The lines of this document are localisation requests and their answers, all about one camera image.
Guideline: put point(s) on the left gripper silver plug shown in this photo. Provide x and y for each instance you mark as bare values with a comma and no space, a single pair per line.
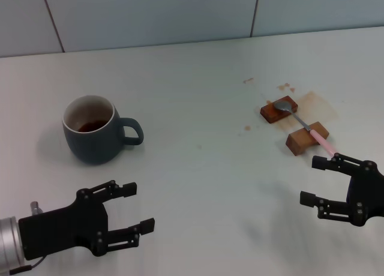
36,207

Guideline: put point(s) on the light brown wooden block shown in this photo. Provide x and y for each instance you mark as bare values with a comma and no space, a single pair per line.
300,142

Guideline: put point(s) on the grey ceramic mug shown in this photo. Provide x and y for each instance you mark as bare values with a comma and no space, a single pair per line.
96,144

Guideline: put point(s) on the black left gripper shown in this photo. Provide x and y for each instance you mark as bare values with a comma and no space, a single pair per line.
66,228

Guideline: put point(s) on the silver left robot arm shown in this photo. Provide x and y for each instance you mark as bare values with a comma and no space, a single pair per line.
9,240

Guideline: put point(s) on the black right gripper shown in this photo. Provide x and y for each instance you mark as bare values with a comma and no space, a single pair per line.
370,195

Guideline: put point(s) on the dark brown wooden block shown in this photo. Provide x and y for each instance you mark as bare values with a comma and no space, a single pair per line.
274,114

